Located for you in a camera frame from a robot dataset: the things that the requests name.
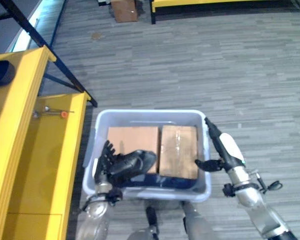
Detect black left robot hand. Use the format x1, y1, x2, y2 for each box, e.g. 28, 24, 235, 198
94, 140, 118, 182

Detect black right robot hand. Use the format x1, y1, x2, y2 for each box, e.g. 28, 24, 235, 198
194, 116, 246, 173

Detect black sole-shaped part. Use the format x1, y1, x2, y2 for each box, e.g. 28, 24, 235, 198
0, 60, 16, 88
109, 149, 158, 187

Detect plain brown cardboard box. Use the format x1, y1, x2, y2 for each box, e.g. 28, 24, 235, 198
107, 126, 160, 174

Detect translucent white plastic box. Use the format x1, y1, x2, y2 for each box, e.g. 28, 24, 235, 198
82, 109, 212, 203

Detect taped brown cardboard box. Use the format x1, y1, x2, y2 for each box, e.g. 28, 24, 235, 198
159, 124, 199, 180

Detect yellow metal shelf unit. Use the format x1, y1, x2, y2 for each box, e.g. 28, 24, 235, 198
0, 46, 91, 240

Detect black diagonal shelf brace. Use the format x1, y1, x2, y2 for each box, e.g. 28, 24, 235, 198
0, 0, 98, 108

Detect dark blue part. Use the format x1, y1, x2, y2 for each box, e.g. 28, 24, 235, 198
126, 173, 198, 190

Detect silver robot legs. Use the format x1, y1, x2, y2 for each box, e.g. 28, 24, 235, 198
126, 201, 219, 240

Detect yellow and black rack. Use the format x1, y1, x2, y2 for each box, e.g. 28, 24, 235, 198
149, 0, 300, 25

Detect flat brown cardboard sheet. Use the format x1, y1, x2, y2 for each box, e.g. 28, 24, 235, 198
110, 0, 139, 23

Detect orange-handled tool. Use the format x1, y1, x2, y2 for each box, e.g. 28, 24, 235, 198
32, 105, 75, 119

